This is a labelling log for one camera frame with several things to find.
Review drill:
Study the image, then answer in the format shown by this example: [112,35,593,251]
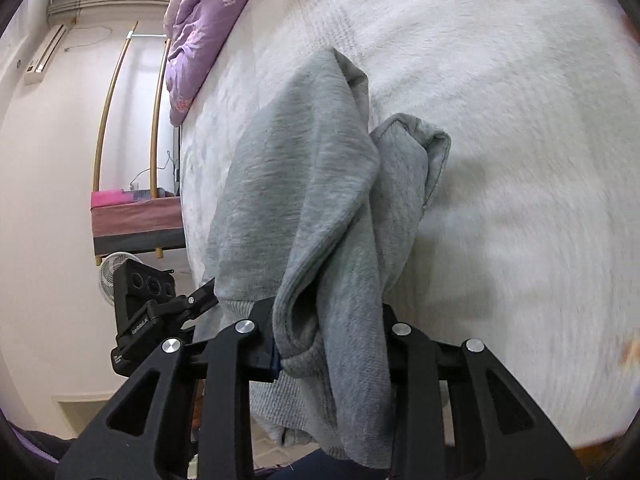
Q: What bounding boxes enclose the white air conditioner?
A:
[25,24,68,86]

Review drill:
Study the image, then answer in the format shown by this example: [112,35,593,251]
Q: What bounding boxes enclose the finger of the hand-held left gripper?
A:
[146,276,222,331]

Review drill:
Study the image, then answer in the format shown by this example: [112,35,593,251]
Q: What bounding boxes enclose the bed with pale floral sheet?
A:
[177,0,640,451]

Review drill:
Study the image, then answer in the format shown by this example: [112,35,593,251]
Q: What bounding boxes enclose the person's dark blue pants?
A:
[252,447,393,480]

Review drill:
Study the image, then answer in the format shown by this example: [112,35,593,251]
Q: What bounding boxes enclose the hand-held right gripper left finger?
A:
[54,300,281,480]

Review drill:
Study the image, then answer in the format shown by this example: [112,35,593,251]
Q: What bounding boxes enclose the grey zip hoodie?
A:
[192,47,452,471]

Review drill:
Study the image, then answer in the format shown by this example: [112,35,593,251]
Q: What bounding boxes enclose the purple floral quilt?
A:
[164,0,266,128]

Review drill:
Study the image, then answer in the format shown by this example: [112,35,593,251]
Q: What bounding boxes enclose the pink striped towel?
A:
[91,189,187,257]

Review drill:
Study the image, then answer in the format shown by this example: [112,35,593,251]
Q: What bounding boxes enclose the white standing fan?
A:
[97,251,146,307]

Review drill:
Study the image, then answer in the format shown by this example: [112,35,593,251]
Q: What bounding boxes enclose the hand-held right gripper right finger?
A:
[382,305,586,480]

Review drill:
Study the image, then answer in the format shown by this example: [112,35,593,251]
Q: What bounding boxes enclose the wooden barre rail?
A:
[93,22,138,193]
[149,37,172,201]

